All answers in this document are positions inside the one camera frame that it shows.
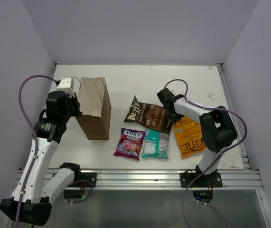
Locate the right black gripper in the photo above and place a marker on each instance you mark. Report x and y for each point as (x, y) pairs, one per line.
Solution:
(175, 118)

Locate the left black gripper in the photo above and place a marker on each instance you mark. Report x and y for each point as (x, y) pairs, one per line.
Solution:
(77, 104)

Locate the brown Kettle sea salt chips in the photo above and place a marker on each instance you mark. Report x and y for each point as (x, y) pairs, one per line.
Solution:
(151, 116)

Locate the brown paper bag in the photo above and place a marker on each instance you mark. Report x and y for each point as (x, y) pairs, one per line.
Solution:
(95, 106)

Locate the orange Kettle chips bag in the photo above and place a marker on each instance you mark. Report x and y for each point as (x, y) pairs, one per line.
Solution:
(189, 136)

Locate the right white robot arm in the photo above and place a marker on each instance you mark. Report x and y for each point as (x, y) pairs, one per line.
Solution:
(218, 130)

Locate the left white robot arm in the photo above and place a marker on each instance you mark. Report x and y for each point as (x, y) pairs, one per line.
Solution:
(31, 201)

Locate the teal candy bag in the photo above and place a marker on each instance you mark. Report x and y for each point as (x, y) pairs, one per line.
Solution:
(156, 144)

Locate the purple Fox's candy bag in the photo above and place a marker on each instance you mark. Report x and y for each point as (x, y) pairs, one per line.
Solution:
(130, 144)

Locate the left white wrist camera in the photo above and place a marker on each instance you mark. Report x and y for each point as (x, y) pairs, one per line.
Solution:
(66, 85)

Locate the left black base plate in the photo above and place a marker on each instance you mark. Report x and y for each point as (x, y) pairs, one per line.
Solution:
(88, 176)

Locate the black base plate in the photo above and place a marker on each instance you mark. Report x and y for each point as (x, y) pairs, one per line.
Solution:
(213, 180)
(88, 176)

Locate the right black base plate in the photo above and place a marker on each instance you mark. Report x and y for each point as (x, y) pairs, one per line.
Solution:
(213, 180)

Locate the aluminium mounting rail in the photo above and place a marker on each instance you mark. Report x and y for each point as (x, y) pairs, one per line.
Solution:
(119, 179)

